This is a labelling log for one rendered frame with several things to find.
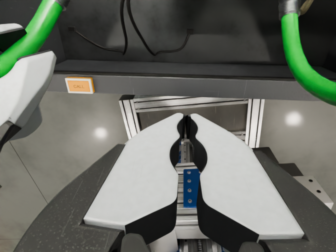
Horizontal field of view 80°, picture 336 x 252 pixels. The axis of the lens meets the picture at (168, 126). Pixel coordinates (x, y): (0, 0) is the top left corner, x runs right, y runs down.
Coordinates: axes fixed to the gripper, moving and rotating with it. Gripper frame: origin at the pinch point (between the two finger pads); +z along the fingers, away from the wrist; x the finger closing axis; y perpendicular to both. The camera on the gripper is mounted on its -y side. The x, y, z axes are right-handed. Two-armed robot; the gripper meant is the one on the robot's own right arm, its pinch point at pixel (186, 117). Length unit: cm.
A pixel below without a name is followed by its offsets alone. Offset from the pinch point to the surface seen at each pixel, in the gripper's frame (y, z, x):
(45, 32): -4.1, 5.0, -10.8
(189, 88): 7.8, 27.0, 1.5
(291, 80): 5.6, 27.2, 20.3
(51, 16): -5.1, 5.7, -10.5
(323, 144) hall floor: 82, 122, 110
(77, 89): 8.2, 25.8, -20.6
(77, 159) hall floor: 110, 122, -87
